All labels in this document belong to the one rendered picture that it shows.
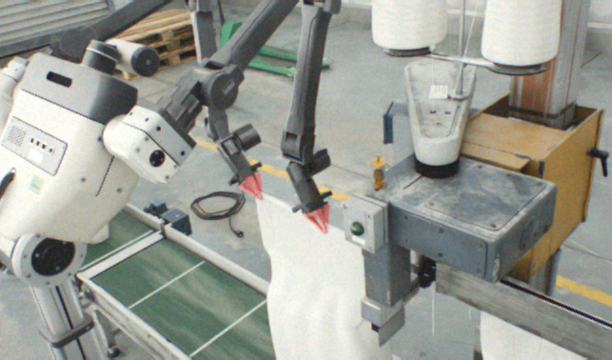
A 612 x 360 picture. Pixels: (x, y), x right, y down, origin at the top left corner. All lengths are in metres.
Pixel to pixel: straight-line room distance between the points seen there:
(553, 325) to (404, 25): 0.68
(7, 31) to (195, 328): 6.76
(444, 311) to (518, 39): 1.88
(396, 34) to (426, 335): 1.73
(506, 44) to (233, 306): 1.59
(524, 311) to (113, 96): 0.94
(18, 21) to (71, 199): 7.46
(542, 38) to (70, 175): 0.95
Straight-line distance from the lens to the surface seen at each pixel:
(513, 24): 1.18
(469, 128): 1.41
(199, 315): 2.39
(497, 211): 1.09
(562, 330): 1.28
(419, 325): 2.80
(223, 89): 1.21
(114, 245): 2.95
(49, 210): 1.32
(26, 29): 8.74
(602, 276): 3.23
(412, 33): 1.30
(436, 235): 1.08
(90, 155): 1.27
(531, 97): 1.46
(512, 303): 1.30
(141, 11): 1.77
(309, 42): 1.42
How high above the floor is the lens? 1.91
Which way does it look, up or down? 29 degrees down
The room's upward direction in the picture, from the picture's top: 6 degrees counter-clockwise
